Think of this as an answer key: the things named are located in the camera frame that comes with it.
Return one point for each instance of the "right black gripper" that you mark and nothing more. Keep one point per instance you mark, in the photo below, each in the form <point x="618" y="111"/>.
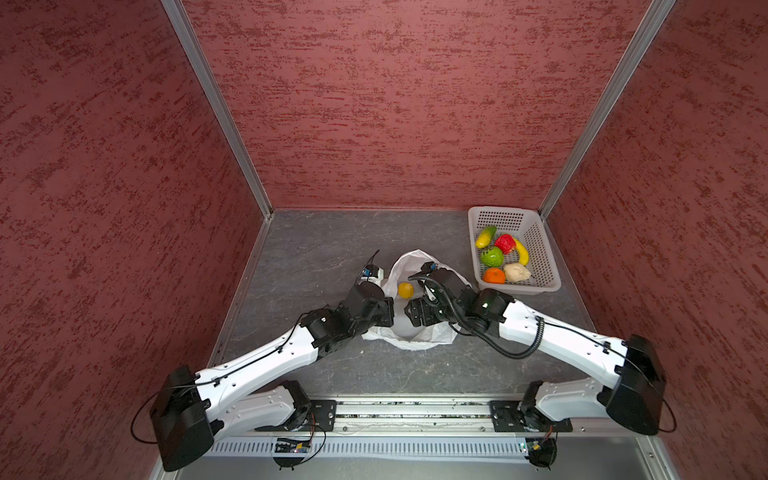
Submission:
<point x="424" y="305"/>

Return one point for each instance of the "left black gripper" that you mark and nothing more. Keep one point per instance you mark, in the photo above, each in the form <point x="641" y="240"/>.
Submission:
<point x="386" y="305"/>

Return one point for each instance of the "white plastic bag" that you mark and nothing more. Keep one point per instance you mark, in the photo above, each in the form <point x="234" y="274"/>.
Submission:
<point x="402" y="334"/>

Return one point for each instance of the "orange toy fruit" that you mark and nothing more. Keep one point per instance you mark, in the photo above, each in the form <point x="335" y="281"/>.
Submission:
<point x="494" y="275"/>

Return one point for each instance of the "green toy fruit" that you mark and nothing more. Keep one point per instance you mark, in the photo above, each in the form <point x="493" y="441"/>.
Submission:
<point x="492" y="257"/>

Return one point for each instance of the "beige toy fruit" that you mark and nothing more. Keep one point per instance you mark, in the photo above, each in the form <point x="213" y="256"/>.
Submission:
<point x="516" y="272"/>

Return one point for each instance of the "white perforated plastic basket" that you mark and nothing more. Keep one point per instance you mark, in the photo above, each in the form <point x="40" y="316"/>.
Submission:
<point x="527" y="226"/>

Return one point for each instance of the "red toy fruit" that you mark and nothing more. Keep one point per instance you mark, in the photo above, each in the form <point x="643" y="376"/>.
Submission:
<point x="506" y="243"/>

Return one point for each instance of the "yellow toy banana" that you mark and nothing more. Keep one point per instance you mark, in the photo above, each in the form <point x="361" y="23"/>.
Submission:
<point x="522" y="252"/>

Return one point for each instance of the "yellow toy lemon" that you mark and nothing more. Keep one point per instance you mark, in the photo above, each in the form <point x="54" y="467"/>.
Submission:
<point x="486" y="237"/>

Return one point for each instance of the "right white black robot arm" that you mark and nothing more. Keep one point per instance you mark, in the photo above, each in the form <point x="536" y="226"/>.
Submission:
<point x="623" y="381"/>

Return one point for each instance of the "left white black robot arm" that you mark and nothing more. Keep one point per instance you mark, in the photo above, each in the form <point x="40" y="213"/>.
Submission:
<point x="194" y="409"/>

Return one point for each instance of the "small yellow round fruit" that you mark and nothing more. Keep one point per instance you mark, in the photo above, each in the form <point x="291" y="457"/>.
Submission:
<point x="405" y="290"/>

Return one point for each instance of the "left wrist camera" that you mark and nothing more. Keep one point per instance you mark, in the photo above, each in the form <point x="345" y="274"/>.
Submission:
<point x="371" y="273"/>

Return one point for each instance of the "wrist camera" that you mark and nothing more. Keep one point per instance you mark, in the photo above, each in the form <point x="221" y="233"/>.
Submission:
<point x="371" y="273"/>
<point x="448" y="279"/>

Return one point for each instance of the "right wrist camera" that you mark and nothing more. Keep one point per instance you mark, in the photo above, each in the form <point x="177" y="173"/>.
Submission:
<point x="448" y="279"/>

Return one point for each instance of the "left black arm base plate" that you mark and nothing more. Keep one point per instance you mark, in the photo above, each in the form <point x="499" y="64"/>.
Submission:
<point x="317" y="414"/>

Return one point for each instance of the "aluminium front rail frame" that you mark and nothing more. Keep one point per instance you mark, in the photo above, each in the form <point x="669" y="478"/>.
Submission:
<point x="455" y="428"/>

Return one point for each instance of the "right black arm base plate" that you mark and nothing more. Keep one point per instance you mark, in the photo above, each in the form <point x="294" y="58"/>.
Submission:
<point x="509" y="417"/>

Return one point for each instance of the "left circuit board under rail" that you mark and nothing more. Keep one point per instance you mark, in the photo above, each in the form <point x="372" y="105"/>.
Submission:
<point x="289" y="453"/>

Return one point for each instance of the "circuit board under rail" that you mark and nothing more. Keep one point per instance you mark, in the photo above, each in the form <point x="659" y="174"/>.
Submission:
<point x="542" y="453"/>
<point x="289" y="453"/>

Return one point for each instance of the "right circuit board under rail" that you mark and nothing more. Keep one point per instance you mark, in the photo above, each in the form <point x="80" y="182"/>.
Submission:
<point x="542" y="453"/>

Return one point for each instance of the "left aluminium corner post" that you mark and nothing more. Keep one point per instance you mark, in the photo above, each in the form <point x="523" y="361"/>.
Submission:
<point x="184" y="31"/>

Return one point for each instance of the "aluminium corner post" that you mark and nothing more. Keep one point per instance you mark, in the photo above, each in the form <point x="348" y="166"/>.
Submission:
<point x="648" y="28"/>
<point x="184" y="31"/>

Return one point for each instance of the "right aluminium corner post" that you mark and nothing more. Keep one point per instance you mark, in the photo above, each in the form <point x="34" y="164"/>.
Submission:
<point x="648" y="28"/>

